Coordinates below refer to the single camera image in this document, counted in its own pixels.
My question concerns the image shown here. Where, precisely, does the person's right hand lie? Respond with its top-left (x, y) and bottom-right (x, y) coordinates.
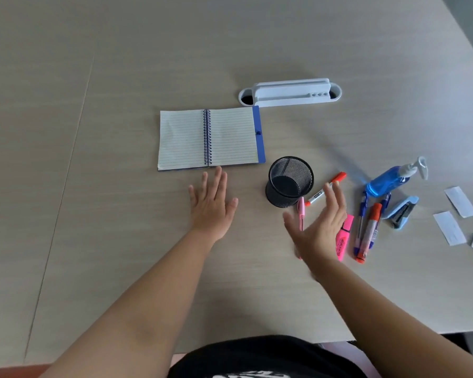
top-left (282, 181), bottom-right (348, 272)

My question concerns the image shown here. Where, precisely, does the person's left hand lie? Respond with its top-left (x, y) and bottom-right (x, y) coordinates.
top-left (188, 166), bottom-right (239, 243)

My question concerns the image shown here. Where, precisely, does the person's right forearm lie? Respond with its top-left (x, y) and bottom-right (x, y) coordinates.
top-left (311, 258), bottom-right (473, 378)

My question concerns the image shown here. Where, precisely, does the person's left forearm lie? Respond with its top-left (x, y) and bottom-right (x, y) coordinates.
top-left (39, 228), bottom-right (218, 378)

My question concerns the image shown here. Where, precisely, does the open blue spiral notebook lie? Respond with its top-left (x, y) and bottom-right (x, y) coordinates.
top-left (157, 106), bottom-right (266, 171)

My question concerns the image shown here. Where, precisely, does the black mesh pen cup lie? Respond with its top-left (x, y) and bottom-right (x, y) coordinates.
top-left (265, 156), bottom-right (315, 209)

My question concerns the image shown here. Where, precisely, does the white marker with red cap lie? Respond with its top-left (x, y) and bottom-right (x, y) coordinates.
top-left (304, 171), bottom-right (347, 207)

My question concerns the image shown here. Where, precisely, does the pink highlighter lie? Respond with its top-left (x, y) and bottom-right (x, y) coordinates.
top-left (335, 214), bottom-right (355, 262)

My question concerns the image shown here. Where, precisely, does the blue ballpoint pen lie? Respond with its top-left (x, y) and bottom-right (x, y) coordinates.
top-left (367, 192), bottom-right (392, 249)
top-left (353, 191), bottom-right (369, 258)

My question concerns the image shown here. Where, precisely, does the orange marker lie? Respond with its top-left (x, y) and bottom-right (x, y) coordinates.
top-left (356, 203), bottom-right (383, 264)

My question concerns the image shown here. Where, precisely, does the blue spray bottle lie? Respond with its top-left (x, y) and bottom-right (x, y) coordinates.
top-left (365, 156), bottom-right (429, 197)

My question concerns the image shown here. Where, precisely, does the blue stapler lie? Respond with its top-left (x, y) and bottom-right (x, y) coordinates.
top-left (381, 196), bottom-right (420, 230)

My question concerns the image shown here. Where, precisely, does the white plastic desk organizer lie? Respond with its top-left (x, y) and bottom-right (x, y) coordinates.
top-left (238, 78), bottom-right (343, 108)

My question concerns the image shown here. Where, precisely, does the person's black shirt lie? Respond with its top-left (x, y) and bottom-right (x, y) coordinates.
top-left (167, 335), bottom-right (368, 378)

